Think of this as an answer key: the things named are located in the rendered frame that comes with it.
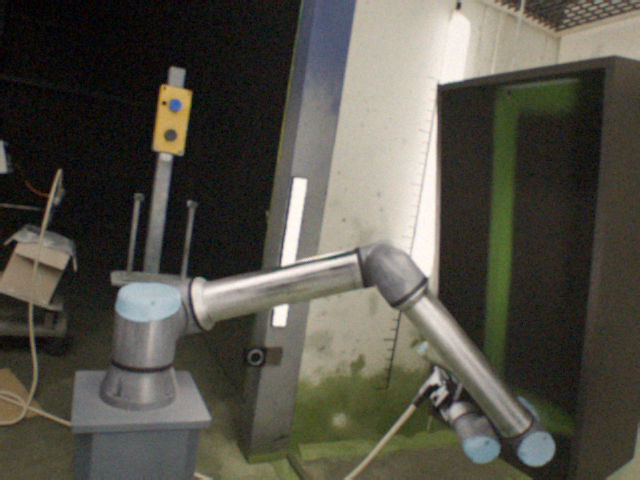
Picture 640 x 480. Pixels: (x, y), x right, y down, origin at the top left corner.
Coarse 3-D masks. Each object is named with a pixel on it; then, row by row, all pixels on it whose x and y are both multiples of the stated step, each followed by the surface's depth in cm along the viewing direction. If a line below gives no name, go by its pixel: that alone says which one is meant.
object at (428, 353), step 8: (424, 344) 155; (424, 352) 153; (432, 352) 153; (432, 360) 154; (440, 360) 154; (440, 368) 155; (448, 368) 156; (432, 376) 159; (424, 384) 160; (424, 392) 159; (432, 392) 159; (416, 400) 160; (424, 400) 160
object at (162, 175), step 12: (168, 72) 194; (180, 72) 191; (168, 84) 190; (156, 168) 194; (168, 168) 194; (156, 180) 193; (168, 180) 195; (156, 192) 194; (168, 192) 196; (156, 204) 194; (156, 216) 195; (156, 228) 196; (156, 240) 196; (156, 252) 197; (144, 264) 198; (156, 264) 198
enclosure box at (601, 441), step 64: (576, 64) 114; (448, 128) 162; (512, 128) 173; (576, 128) 151; (448, 192) 166; (512, 192) 176; (576, 192) 154; (448, 256) 171; (512, 256) 180; (576, 256) 157; (512, 320) 183; (576, 320) 159; (512, 384) 186; (576, 384) 161; (512, 448) 155; (576, 448) 126
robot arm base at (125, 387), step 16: (112, 368) 112; (128, 368) 110; (144, 368) 110; (160, 368) 113; (112, 384) 110; (128, 384) 109; (144, 384) 110; (160, 384) 113; (176, 384) 119; (112, 400) 109; (128, 400) 108; (144, 400) 109; (160, 400) 112
